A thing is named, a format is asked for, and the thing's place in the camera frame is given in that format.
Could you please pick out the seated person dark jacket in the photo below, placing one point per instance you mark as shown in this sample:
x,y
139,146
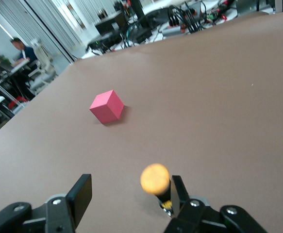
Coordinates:
x,y
27,52

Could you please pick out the black vertical pole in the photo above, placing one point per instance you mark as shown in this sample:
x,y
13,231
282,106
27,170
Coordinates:
x,y
137,12

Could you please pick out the white top office desk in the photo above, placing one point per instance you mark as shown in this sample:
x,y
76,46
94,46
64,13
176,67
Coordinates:
x,y
17,66

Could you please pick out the small black electronics box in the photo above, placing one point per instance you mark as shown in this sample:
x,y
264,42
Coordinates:
x,y
143,35

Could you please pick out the large black electronics box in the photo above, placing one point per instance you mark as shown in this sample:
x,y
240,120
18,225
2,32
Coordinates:
x,y
109,24

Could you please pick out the orange capped black button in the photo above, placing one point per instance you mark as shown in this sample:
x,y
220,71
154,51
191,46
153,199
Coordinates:
x,y
154,178

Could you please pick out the grey adapter box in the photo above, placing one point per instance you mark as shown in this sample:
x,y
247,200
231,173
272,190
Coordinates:
x,y
171,31

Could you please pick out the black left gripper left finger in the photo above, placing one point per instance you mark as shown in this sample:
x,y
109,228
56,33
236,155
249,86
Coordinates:
x,y
80,196

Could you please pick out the pink cube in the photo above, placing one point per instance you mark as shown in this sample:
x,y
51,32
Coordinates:
x,y
107,108

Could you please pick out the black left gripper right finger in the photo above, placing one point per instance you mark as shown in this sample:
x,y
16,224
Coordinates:
x,y
178,194

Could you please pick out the white office chair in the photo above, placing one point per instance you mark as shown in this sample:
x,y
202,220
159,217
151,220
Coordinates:
x,y
43,59

